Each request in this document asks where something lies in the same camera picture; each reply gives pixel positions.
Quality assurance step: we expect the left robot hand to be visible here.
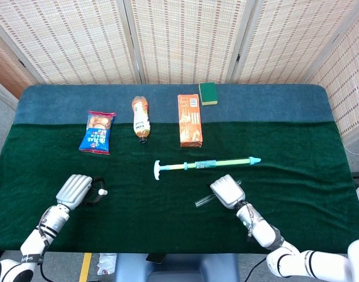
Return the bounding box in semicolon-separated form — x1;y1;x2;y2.
55;174;106;210

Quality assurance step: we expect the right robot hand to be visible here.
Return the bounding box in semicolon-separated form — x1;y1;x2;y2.
209;174;246;210

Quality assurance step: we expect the clear plastic tube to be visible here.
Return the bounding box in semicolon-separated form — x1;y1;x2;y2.
194;179;243;208

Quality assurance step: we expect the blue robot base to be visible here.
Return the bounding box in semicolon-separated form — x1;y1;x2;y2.
115;253;240;282

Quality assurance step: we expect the blue green water pump toy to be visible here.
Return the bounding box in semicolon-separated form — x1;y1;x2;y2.
153;156;261;181

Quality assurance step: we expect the blue snack bag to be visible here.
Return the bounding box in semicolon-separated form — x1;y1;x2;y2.
78;110;117;156

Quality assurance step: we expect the orange cardboard box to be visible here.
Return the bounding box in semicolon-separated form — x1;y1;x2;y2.
177;93;204;148

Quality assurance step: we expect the dark green table cloth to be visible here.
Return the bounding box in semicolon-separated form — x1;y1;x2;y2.
0;121;359;254

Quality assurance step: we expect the white crumpled cloth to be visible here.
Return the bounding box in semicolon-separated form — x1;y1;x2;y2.
96;253;118;276

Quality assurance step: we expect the blue table cloth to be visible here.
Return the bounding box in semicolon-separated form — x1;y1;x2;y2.
13;83;335;126

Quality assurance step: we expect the orange drink bottle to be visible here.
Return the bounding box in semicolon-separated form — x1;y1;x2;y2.
131;96;152;145

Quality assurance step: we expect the flat black device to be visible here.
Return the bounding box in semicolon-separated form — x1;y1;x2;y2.
145;253;165;264

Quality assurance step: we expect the green yellow sponge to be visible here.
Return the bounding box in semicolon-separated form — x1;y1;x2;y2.
198;82;219;106

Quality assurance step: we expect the woven bamboo screen panel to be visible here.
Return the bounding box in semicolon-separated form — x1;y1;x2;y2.
0;26;36;100
0;0;142;86
230;0;359;85
307;11;359;139
123;0;255;85

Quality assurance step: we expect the white cable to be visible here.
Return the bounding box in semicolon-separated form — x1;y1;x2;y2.
343;137;359;156

